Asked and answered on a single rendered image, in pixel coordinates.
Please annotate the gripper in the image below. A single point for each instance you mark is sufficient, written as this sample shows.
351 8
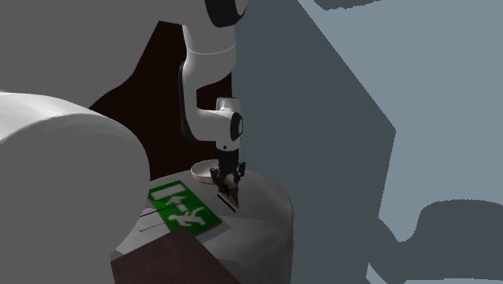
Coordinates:
228 160

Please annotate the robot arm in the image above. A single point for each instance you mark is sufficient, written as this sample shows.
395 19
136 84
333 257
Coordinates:
59 157

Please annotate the dark red wedge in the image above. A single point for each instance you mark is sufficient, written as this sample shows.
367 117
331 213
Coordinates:
232 193

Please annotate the white bowl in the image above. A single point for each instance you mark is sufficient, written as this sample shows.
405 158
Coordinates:
201 171

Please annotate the black thin stick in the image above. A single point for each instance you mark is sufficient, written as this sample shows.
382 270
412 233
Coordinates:
226 203

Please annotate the green sign with white figure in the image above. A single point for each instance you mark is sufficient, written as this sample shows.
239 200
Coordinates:
179 208

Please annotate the long thin black rod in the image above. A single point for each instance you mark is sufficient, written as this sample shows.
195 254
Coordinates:
157 212

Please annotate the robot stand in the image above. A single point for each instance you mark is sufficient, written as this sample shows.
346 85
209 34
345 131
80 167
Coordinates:
169 261

